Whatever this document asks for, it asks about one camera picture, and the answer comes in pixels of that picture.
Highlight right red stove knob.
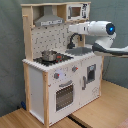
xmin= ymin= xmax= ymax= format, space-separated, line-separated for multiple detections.
xmin=72 ymin=66 xmax=78 ymax=72

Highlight black toy stovetop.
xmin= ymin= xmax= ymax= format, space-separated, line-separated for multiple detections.
xmin=33 ymin=53 xmax=74 ymax=67

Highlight toy cabinet door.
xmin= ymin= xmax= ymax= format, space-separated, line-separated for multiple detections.
xmin=80 ymin=56 xmax=102 ymax=106

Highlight red stove knob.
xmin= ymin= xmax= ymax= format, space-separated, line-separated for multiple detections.
xmin=72 ymin=66 xmax=78 ymax=72
xmin=54 ymin=73 xmax=60 ymax=79

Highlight toy oven door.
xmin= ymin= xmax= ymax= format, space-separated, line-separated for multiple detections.
xmin=55 ymin=80 xmax=74 ymax=111

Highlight metal toy pot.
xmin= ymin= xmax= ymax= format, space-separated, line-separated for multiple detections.
xmin=42 ymin=50 xmax=57 ymax=61

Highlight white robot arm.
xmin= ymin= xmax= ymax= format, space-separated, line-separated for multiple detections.
xmin=69 ymin=21 xmax=128 ymax=58

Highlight black toy faucet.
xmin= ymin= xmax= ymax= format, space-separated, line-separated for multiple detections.
xmin=67 ymin=33 xmax=82 ymax=49

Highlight grey toy sink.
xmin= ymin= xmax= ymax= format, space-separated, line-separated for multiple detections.
xmin=66 ymin=47 xmax=92 ymax=56

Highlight wooden toy kitchen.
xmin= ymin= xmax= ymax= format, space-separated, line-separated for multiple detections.
xmin=20 ymin=1 xmax=107 ymax=127

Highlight toy microwave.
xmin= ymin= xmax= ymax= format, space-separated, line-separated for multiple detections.
xmin=67 ymin=3 xmax=90 ymax=21

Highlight grey range hood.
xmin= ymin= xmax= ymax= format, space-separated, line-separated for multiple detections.
xmin=35 ymin=5 xmax=64 ymax=27

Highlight left red stove knob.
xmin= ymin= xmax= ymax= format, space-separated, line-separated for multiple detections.
xmin=54 ymin=73 xmax=60 ymax=79

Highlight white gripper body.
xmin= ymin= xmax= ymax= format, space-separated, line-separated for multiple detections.
xmin=69 ymin=22 xmax=89 ymax=35

